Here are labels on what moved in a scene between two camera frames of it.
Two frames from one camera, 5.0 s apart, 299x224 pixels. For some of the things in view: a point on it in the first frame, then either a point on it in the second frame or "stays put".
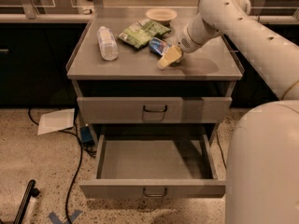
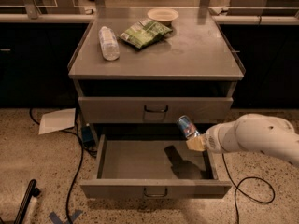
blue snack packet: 158,46 to 187,126
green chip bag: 138,34 stays put
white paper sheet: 54,121 stays put
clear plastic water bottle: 107,43 stays put
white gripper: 186,43 to 212,138
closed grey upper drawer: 151,110 stays put
